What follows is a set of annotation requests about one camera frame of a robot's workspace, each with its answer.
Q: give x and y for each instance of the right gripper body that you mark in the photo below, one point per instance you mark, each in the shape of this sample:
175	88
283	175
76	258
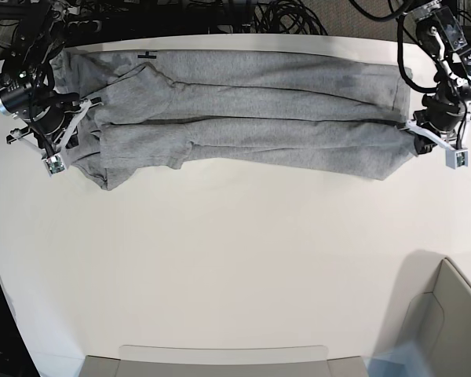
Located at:
46	120

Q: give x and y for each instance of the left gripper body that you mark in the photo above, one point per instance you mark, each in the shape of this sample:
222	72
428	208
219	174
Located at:
446	119

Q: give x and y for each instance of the grey T-shirt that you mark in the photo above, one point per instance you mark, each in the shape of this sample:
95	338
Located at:
288	109

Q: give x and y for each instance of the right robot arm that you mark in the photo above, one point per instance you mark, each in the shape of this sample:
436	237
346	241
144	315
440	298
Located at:
27	83

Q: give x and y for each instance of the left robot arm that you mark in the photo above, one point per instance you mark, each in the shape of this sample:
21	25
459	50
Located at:
440	36

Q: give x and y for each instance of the black power strip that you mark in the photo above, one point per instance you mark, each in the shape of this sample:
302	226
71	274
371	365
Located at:
82	26

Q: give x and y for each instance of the grey bin right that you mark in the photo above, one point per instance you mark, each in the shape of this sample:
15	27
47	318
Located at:
435	336

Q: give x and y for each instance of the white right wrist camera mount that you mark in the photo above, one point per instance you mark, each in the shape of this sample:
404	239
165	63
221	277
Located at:
59	162

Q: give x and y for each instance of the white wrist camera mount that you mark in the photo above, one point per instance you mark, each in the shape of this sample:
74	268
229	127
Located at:
59	162
455	157

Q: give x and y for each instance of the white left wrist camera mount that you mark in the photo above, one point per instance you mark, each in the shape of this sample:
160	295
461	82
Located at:
455	157

